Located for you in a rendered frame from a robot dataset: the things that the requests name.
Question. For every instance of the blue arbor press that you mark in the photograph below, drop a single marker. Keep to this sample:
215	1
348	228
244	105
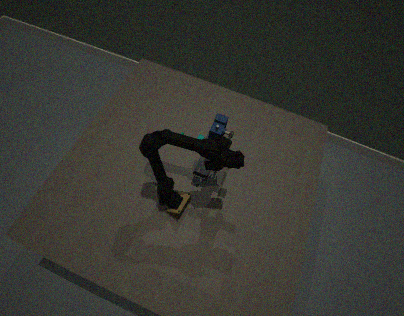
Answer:
217	129

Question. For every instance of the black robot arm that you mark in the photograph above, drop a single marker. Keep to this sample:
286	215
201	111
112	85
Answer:
207	148

